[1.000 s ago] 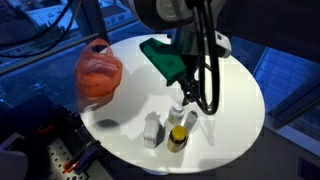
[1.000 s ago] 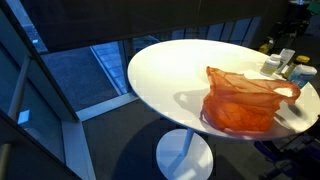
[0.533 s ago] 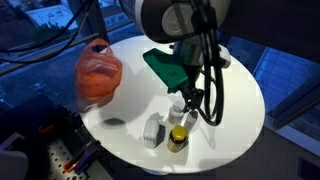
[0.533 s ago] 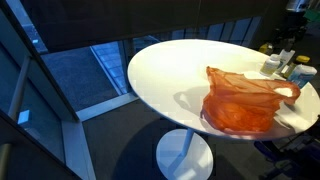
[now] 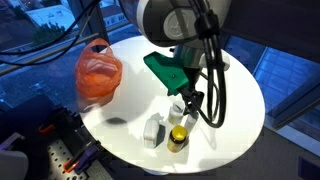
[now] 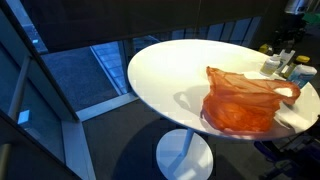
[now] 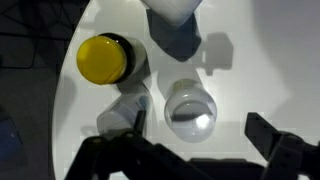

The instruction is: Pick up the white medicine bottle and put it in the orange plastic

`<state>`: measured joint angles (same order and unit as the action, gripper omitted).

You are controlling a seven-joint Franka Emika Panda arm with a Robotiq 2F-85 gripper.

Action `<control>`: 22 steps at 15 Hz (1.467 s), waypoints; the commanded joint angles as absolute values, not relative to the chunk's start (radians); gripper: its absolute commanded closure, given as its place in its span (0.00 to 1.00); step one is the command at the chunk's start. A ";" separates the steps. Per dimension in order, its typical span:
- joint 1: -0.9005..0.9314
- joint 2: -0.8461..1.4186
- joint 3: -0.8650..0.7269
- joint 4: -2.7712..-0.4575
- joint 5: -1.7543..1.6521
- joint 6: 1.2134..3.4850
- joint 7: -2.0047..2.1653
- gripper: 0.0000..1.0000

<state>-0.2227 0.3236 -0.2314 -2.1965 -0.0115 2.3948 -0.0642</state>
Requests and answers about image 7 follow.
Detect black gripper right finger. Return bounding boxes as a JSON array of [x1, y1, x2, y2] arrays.
[[244, 112, 320, 180]]

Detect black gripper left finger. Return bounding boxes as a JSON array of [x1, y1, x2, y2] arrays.
[[64, 109, 214, 180]]

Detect white medicine bottle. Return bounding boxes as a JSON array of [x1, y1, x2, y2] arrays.
[[163, 78, 218, 144]]

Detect yellow lid bottle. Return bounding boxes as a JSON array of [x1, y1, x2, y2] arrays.
[[76, 32, 148, 86]]

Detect white bottle with blue label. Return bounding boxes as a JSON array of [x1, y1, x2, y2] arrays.
[[141, 0, 203, 27]]

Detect white tube with blue logo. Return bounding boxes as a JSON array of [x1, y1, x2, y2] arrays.
[[96, 87, 151, 138]]

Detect blue fabric object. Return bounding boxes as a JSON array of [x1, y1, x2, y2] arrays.
[[0, 108, 25, 161]]

